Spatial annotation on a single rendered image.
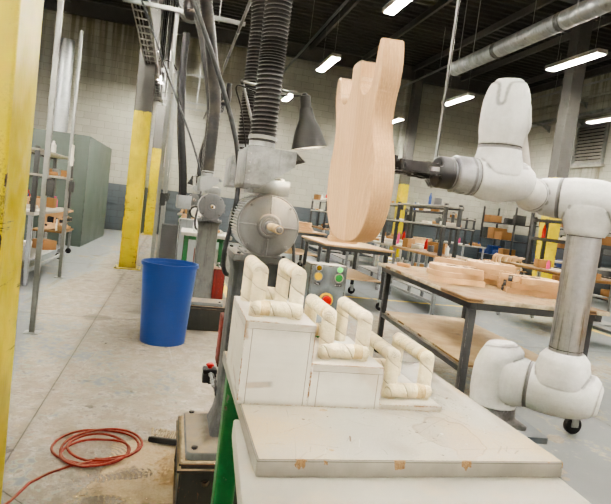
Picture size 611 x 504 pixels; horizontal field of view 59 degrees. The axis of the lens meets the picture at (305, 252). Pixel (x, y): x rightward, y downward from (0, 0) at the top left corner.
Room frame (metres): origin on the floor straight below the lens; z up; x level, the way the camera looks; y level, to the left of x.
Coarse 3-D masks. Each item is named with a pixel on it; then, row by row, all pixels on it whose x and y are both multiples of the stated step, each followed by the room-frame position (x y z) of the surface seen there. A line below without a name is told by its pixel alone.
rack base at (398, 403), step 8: (400, 376) 1.36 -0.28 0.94; (384, 400) 1.16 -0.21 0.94; (392, 400) 1.16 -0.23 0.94; (400, 400) 1.17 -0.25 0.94; (408, 400) 1.18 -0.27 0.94; (416, 400) 1.19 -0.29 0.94; (432, 400) 1.20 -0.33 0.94; (384, 408) 1.13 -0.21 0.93; (392, 408) 1.14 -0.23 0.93; (400, 408) 1.14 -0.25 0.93; (408, 408) 1.15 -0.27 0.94; (416, 408) 1.15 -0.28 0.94; (424, 408) 1.15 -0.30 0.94; (432, 408) 1.16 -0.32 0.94; (440, 408) 1.16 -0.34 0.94
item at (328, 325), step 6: (324, 318) 1.14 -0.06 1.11; (330, 318) 1.14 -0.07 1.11; (336, 318) 1.15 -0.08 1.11; (324, 324) 1.14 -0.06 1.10; (330, 324) 1.14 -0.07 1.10; (324, 330) 1.14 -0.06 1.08; (330, 330) 1.14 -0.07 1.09; (324, 336) 1.14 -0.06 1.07; (330, 336) 1.14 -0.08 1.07; (324, 342) 1.14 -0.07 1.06; (330, 342) 1.14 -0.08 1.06; (318, 348) 1.15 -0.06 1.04; (318, 354) 1.14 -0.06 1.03
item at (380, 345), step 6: (372, 336) 1.30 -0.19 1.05; (378, 336) 1.29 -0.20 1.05; (372, 342) 1.28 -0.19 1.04; (378, 342) 1.25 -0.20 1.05; (384, 342) 1.24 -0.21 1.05; (378, 348) 1.24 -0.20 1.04; (384, 348) 1.21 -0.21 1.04; (390, 348) 1.19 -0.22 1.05; (384, 354) 1.20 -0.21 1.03; (390, 354) 1.18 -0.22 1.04; (396, 354) 1.18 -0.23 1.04
